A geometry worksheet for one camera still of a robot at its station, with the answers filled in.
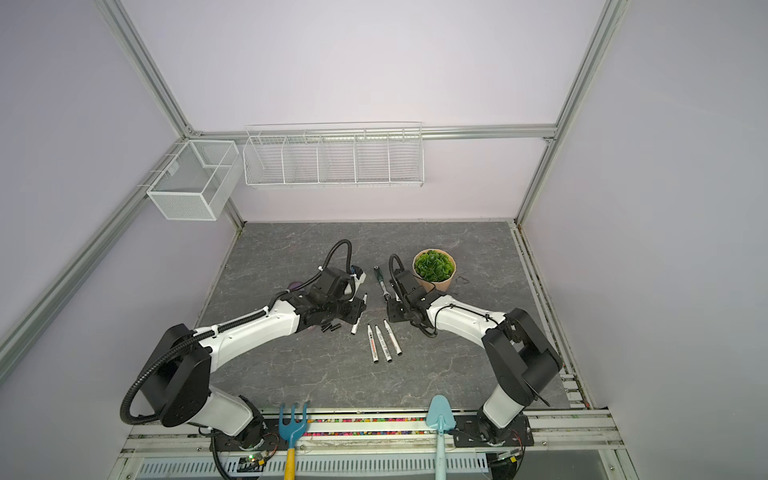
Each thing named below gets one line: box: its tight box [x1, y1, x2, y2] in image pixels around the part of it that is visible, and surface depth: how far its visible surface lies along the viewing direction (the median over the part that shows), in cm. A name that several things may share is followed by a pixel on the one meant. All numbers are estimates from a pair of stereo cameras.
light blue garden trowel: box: [426, 395, 456, 480], surface depth 75 cm
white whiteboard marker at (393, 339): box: [383, 318, 403, 356], surface depth 91 cm
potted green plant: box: [412, 248, 457, 292], surface depth 95 cm
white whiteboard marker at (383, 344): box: [374, 324, 393, 363], surface depth 89 cm
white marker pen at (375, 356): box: [367, 323, 379, 364], surface depth 89 cm
